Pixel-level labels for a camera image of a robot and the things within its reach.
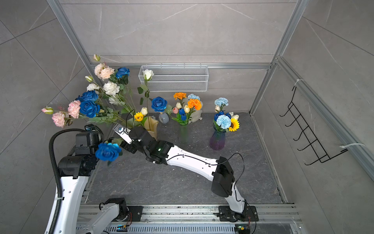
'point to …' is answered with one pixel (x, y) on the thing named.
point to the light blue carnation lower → (224, 121)
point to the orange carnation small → (179, 95)
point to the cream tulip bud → (144, 110)
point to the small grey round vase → (164, 118)
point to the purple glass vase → (217, 140)
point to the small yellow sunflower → (139, 116)
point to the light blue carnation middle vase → (192, 96)
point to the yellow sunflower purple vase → (234, 125)
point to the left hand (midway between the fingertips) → (105, 142)
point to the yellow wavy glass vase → (151, 125)
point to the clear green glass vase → (183, 133)
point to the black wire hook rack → (314, 147)
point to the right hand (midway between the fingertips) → (127, 133)
